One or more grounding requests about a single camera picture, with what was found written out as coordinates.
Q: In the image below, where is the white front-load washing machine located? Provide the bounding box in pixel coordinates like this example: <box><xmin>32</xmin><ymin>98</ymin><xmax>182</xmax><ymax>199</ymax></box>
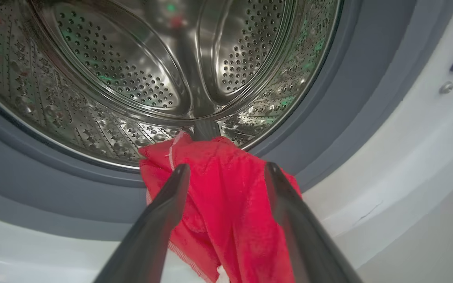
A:
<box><xmin>0</xmin><ymin>0</ymin><xmax>453</xmax><ymax>283</ymax></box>

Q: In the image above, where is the washing machine drum with clothes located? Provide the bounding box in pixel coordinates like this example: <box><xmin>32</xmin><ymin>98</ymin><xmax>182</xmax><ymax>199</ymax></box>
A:
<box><xmin>0</xmin><ymin>0</ymin><xmax>343</xmax><ymax>170</ymax></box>

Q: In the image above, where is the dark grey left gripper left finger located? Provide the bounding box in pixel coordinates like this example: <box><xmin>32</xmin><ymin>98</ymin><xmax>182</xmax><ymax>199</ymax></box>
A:
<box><xmin>93</xmin><ymin>163</ymin><xmax>191</xmax><ymax>283</ymax></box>

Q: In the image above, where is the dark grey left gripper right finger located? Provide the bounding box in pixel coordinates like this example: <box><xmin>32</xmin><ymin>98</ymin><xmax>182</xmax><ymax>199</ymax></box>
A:
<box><xmin>264</xmin><ymin>162</ymin><xmax>363</xmax><ymax>283</ymax></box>

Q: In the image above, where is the red cloth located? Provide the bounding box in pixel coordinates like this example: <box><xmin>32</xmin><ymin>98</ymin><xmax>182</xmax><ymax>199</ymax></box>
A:
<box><xmin>138</xmin><ymin>131</ymin><xmax>303</xmax><ymax>283</ymax></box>

